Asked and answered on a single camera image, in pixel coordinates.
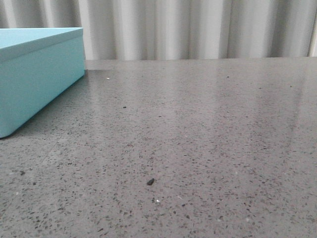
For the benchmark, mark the white pleated curtain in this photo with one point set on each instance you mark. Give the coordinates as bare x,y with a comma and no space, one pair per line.
176,29

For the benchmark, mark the small black debris crumb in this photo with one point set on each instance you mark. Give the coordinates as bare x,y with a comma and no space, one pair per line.
150,182

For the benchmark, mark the light blue plastic box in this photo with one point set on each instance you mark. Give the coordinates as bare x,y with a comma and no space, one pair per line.
36,65

